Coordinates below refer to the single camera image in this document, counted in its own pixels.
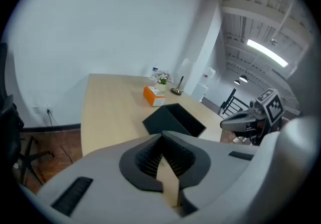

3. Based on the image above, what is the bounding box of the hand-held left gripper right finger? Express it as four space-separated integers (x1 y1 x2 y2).
162 117 318 224

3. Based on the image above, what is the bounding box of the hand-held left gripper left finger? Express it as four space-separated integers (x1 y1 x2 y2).
37 131 182 224

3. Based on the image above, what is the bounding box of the black stair railing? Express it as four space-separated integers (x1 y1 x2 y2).
220 88 249 118

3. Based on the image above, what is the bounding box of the white pot with pink flowers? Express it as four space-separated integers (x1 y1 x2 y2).
150 69 175 93

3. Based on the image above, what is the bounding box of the table lamp with brass base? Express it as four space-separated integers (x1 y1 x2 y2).
171 76 185 96

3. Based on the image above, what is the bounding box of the black power cable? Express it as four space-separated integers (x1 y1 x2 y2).
47 111 74 165

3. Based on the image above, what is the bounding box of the white water dispenser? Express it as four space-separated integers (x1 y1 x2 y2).
197 67 216 103

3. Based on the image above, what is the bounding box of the orange box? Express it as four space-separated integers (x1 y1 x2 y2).
142 85 166 107

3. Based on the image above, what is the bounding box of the black office chair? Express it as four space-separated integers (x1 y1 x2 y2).
0 42 55 186

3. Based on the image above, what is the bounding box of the long ceiling light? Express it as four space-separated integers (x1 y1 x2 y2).
247 39 289 68

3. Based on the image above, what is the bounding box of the black open box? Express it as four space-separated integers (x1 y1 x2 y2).
142 103 207 138

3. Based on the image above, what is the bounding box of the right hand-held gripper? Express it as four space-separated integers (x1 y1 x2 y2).
220 88 285 146

